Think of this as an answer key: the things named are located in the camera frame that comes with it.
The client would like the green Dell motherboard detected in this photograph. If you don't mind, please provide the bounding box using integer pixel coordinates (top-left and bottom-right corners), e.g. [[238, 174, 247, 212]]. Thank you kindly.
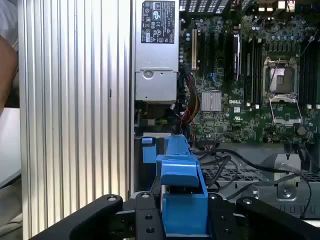
[[178, 11, 320, 145]]

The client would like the black disk data wire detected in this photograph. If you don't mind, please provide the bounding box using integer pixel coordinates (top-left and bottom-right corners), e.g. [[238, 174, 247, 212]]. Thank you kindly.
[[197, 148, 313, 219]]

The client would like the thin metal locking lever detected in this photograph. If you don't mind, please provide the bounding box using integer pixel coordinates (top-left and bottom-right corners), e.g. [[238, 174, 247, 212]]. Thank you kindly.
[[266, 57, 281, 95]]

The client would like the silver chipset heatsink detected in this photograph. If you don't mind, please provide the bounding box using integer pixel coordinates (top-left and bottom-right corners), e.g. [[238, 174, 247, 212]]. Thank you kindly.
[[201, 91, 223, 112]]

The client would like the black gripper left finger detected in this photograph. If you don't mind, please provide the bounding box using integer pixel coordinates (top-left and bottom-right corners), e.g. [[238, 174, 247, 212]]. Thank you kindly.
[[29, 191, 165, 240]]

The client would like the black RAM slot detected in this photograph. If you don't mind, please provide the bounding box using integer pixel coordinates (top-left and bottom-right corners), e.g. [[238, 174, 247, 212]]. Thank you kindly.
[[248, 37, 254, 106], [253, 37, 260, 106]]

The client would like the CPU socket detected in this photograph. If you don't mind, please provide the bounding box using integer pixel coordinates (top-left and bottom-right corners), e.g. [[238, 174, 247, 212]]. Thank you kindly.
[[263, 56, 300, 98]]

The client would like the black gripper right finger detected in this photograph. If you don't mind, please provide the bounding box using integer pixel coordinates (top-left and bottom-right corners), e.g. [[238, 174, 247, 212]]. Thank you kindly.
[[208, 192, 320, 240]]

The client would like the silver power supply unit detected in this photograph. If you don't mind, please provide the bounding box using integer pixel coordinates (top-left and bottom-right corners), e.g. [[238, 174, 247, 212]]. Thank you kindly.
[[134, 0, 180, 102]]

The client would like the black expansion slot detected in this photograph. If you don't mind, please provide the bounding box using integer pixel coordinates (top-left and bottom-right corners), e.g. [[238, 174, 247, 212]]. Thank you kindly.
[[233, 31, 243, 81]]

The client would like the black and silver PC case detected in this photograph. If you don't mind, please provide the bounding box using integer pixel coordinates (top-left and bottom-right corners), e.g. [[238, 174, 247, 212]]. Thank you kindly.
[[129, 0, 320, 221]]

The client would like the blue plastic strip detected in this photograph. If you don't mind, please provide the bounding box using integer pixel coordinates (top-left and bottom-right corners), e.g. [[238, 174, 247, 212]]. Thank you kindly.
[[141, 136, 154, 164]]

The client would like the grey metal disk bay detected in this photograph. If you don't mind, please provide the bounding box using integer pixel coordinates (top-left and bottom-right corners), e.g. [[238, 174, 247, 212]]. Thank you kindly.
[[199, 144, 320, 220]]

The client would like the black disk power wire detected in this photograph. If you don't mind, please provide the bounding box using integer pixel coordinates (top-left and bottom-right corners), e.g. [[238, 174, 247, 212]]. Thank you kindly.
[[198, 154, 238, 191]]

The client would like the white expansion slot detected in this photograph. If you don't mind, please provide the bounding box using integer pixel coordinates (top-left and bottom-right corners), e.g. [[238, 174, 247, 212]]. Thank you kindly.
[[191, 29, 198, 71]]

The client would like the metal socket cover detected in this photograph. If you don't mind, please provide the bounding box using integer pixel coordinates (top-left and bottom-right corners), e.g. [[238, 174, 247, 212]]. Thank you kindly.
[[268, 96, 303, 126]]

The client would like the coloured power wire bundle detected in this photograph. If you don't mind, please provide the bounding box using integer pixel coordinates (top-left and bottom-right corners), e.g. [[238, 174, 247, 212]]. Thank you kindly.
[[178, 63, 201, 136]]

